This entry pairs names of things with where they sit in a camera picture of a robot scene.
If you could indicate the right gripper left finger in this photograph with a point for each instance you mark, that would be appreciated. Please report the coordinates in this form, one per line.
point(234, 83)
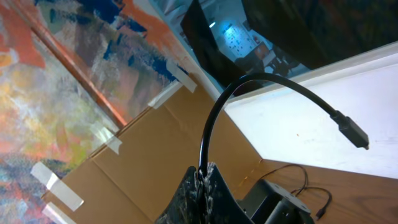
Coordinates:
point(183, 207)

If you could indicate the cardboard side panel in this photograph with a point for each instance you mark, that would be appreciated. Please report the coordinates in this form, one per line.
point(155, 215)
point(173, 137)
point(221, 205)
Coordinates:
point(136, 184)

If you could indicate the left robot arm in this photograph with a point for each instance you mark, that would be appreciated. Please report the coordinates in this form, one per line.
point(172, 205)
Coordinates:
point(269, 203)

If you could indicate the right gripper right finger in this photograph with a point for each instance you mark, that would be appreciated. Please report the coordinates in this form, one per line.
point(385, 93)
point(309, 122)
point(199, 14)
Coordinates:
point(219, 204)

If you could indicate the colourful painted wall poster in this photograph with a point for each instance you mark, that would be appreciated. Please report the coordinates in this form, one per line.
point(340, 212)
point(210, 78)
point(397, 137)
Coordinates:
point(69, 69)

